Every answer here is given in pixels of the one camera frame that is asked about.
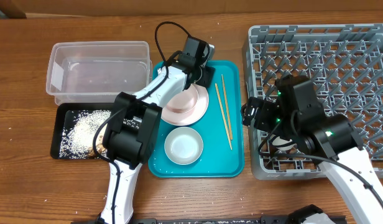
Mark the white rice pile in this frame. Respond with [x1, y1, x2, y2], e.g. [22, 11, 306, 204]
[58, 109, 139, 158]

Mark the grey small bowl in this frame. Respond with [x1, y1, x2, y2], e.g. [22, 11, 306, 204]
[164, 127, 204, 166]

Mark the black plastic tray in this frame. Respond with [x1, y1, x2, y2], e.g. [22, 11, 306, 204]
[50, 103, 113, 159]

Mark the teal plastic tray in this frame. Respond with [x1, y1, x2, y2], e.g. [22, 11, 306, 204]
[148, 60, 244, 178]

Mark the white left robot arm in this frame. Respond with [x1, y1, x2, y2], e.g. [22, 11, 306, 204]
[97, 37, 215, 223]

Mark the grey dishwasher rack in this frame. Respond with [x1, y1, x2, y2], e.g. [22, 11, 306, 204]
[243, 24, 383, 178]

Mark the pink plate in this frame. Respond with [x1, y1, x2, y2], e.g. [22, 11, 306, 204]
[161, 84, 209, 126]

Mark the right wooden chopstick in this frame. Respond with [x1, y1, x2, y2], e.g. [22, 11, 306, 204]
[221, 74, 233, 140]

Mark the brown food scrap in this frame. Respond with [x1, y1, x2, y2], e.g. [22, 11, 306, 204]
[87, 134, 107, 159]

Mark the wooden chopstick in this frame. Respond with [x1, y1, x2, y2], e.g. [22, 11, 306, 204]
[215, 83, 233, 150]
[221, 74, 233, 140]

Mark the left wooden chopstick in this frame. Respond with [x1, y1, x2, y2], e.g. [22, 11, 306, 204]
[215, 83, 233, 150]

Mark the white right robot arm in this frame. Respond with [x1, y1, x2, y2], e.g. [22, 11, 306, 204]
[241, 75, 383, 223]

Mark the clear plastic bin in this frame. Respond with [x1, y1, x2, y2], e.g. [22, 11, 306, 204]
[45, 41, 152, 105]

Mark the white cup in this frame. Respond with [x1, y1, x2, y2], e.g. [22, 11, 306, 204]
[269, 136, 295, 151]

